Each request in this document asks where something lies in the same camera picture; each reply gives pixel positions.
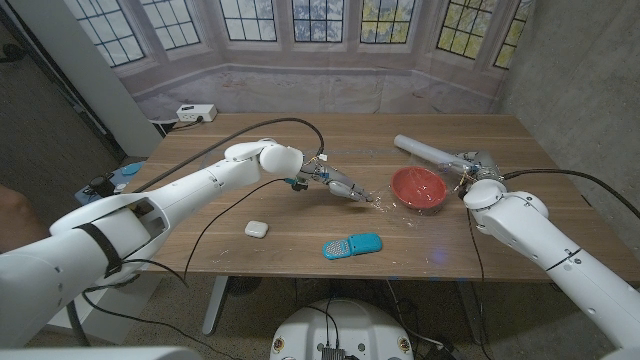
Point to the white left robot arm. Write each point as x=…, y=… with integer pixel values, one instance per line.
x=125, y=235

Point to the printed window backdrop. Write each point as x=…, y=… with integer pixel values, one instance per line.
x=320, y=90

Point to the blue stool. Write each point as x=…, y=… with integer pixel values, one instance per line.
x=132, y=169

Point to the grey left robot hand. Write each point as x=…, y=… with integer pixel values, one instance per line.
x=335, y=182

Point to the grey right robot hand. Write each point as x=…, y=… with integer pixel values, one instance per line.
x=480, y=165

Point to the person's bare leg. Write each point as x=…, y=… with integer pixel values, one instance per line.
x=17, y=220

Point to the clear cling film sheet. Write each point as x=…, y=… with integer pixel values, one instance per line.
x=400, y=190

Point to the white power strip box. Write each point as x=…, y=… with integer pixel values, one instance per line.
x=196, y=112

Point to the red bowl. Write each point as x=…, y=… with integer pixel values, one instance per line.
x=419, y=189

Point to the black device on stool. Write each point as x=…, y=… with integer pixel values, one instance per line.
x=102, y=186

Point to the cling film roll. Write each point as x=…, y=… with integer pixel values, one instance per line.
x=425, y=150

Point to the white airpods case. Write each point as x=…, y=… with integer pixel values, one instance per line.
x=256, y=229

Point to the grey table leg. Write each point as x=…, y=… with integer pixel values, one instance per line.
x=215, y=305
x=472, y=312

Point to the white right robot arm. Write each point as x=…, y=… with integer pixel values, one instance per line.
x=550, y=240

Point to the black round grille object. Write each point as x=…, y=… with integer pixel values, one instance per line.
x=243, y=285

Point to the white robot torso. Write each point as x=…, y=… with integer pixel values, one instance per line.
x=345, y=330

